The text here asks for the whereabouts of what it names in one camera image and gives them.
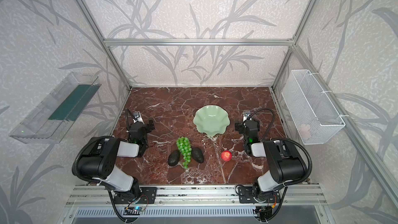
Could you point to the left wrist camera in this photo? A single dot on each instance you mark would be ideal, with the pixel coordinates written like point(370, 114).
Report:
point(137, 117)

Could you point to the aluminium cage frame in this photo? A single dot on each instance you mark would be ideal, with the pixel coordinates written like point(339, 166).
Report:
point(376, 166)

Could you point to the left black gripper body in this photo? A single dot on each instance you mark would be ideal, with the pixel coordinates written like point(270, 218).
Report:
point(142, 126)

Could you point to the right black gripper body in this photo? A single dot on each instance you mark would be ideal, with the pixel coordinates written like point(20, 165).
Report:
point(247, 126)

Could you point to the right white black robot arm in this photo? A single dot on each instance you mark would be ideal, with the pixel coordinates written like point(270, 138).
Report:
point(289, 163)

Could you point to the right small circuit board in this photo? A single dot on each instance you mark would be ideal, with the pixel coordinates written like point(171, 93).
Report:
point(264, 214)

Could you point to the clear acrylic wall shelf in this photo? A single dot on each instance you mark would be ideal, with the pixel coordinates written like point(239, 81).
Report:
point(49, 122)

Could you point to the aluminium front rail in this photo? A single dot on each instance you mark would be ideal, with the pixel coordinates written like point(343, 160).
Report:
point(197, 195)

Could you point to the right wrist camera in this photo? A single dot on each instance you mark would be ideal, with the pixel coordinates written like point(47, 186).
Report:
point(246, 115)

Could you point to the small circuit board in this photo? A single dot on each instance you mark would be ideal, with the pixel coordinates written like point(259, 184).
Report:
point(133, 211)
point(264, 214)

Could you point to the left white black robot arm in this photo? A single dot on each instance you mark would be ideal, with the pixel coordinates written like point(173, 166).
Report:
point(96, 162)

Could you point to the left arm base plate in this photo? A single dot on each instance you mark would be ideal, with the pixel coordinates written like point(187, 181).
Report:
point(146, 195)

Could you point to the red fake apple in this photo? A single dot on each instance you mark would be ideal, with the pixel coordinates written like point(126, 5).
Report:
point(226, 156)

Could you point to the white wire mesh basket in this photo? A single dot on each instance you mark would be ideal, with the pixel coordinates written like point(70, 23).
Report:
point(308, 103)

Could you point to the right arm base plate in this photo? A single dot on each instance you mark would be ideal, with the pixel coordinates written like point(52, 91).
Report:
point(247, 194)

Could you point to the pink object in basket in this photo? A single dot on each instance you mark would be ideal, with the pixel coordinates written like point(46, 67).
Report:
point(305, 132)

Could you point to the green fake grape bunch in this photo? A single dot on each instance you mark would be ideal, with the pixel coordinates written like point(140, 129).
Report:
point(185, 149)

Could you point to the light green scalloped fruit bowl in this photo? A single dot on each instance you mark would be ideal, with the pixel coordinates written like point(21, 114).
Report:
point(211, 120)

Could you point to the dark fake avocado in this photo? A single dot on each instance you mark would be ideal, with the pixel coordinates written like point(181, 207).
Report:
point(174, 158)
point(197, 155)

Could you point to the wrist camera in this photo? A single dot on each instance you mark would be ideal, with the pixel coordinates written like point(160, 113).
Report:
point(246, 115)
point(137, 117)

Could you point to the left small circuit board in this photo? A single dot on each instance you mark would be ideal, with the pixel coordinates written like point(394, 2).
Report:
point(133, 211)

